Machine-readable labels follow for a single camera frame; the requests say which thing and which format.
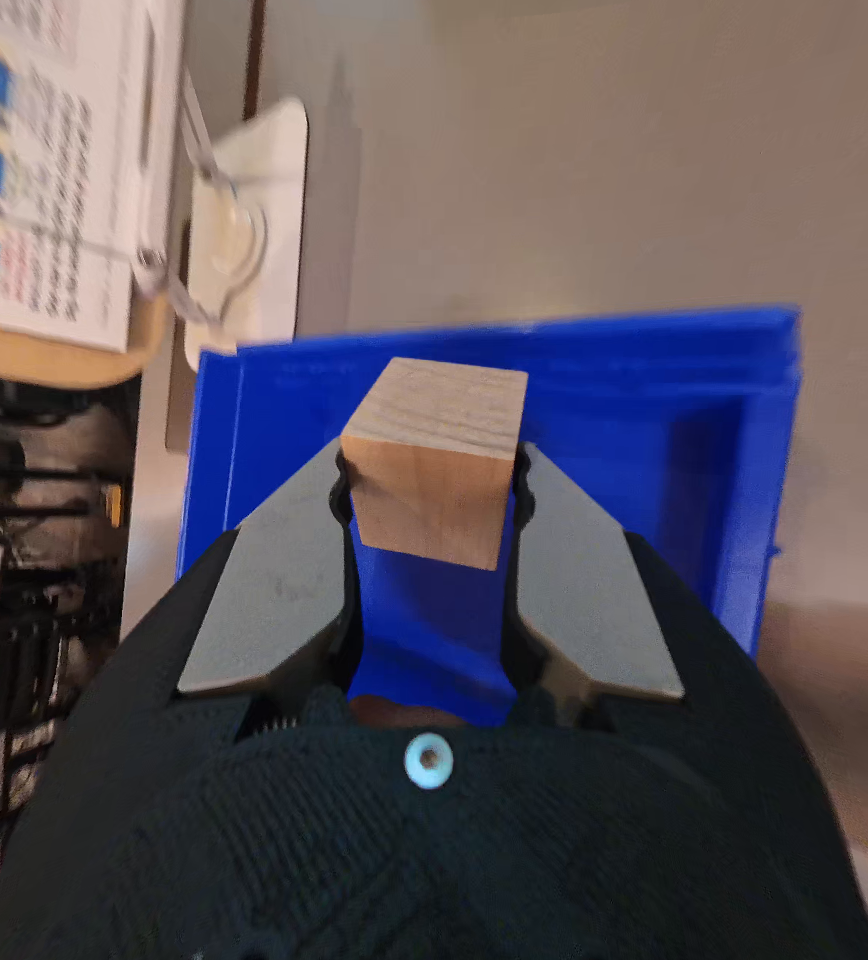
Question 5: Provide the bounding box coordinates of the blue plastic bin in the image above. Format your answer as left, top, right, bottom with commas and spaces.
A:
176, 303, 804, 729

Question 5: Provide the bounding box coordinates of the tan rounded board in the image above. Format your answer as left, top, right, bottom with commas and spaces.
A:
0, 0, 176, 390

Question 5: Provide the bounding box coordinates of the large wooden cube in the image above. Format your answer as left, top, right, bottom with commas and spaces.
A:
340, 357, 530, 573

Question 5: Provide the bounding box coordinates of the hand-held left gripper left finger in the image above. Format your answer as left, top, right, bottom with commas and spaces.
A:
176, 438, 364, 699

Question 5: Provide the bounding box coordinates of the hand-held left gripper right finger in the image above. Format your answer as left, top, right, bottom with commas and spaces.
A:
501, 442, 686, 725

